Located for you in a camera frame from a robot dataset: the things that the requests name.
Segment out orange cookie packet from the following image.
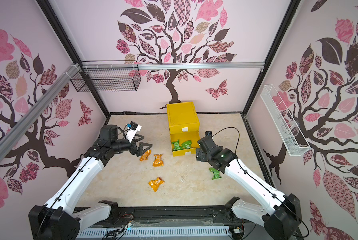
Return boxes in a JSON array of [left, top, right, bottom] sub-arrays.
[[149, 177, 165, 192], [153, 154, 164, 167], [140, 150, 151, 162]]

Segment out green cookie packet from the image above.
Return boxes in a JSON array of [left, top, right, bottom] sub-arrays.
[[209, 168, 222, 180], [172, 140, 183, 151], [181, 140, 192, 149]]

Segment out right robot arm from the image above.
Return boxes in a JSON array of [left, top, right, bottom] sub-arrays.
[[198, 136, 302, 240]]

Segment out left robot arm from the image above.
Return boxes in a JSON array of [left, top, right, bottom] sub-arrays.
[[28, 122, 152, 240]]

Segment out yellow plastic drawer cabinet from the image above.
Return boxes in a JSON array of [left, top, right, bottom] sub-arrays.
[[167, 102, 200, 134]]

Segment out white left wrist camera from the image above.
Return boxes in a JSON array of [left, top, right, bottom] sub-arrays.
[[125, 121, 144, 143]]

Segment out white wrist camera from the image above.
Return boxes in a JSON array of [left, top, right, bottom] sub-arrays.
[[125, 121, 144, 143], [205, 131, 213, 137]]

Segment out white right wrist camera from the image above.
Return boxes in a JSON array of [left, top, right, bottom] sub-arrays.
[[205, 131, 213, 137]]

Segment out black wire basket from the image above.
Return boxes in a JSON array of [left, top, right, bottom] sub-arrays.
[[71, 60, 141, 92]]

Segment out white slotted cable duct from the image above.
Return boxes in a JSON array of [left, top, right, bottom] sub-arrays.
[[77, 226, 232, 240]]

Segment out white wire shelf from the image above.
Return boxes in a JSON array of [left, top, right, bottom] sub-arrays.
[[260, 85, 312, 157]]

